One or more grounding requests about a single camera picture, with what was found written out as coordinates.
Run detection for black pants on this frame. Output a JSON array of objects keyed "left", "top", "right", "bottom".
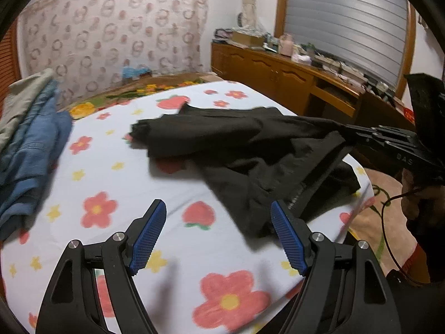
[{"left": 130, "top": 104, "right": 362, "bottom": 247}]

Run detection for wooden cabinet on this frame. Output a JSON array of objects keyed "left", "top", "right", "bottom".
[{"left": 210, "top": 40, "right": 418, "bottom": 129}]

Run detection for white floral bed sheet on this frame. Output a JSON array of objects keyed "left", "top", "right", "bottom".
[{"left": 0, "top": 80, "right": 376, "bottom": 334}]

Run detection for black cable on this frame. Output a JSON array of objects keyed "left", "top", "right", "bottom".
[{"left": 380, "top": 186, "right": 432, "bottom": 284}]

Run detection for wooden louvered wardrobe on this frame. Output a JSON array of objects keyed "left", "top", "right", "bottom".
[{"left": 0, "top": 21, "right": 21, "bottom": 119}]

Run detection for cardboard box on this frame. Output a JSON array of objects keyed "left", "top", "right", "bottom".
[{"left": 231, "top": 30, "right": 265, "bottom": 47}]

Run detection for ring patterned cloth cover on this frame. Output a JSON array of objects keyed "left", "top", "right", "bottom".
[{"left": 17, "top": 0, "right": 209, "bottom": 112}]

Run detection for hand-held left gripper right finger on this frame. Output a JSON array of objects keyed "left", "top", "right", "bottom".
[{"left": 270, "top": 200, "right": 404, "bottom": 334}]

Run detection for person's dark clothing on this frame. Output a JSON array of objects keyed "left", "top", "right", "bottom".
[{"left": 386, "top": 237, "right": 445, "bottom": 334}]

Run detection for grey window blind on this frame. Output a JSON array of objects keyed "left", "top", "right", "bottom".
[{"left": 285, "top": 0, "right": 409, "bottom": 93}]

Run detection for light blue folded jeans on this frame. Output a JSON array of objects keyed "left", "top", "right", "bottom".
[{"left": 0, "top": 80, "right": 73, "bottom": 188}]

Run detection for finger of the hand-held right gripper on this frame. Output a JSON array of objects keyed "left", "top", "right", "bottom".
[
  {"left": 343, "top": 124, "right": 416, "bottom": 140},
  {"left": 349, "top": 135, "right": 419, "bottom": 155}
]

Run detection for pink container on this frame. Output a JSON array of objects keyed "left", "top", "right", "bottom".
[{"left": 278, "top": 34, "right": 294, "bottom": 56}]

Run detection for blue plush toy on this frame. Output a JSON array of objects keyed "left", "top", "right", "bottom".
[{"left": 120, "top": 64, "right": 154, "bottom": 79}]

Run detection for person's right hand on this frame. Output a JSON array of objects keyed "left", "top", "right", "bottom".
[{"left": 400, "top": 172, "right": 445, "bottom": 225}]

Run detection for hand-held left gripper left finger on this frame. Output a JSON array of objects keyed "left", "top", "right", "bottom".
[{"left": 35, "top": 199, "right": 167, "bottom": 334}]

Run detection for grey folded pants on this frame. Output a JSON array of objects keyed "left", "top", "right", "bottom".
[{"left": 0, "top": 68, "right": 56, "bottom": 140}]

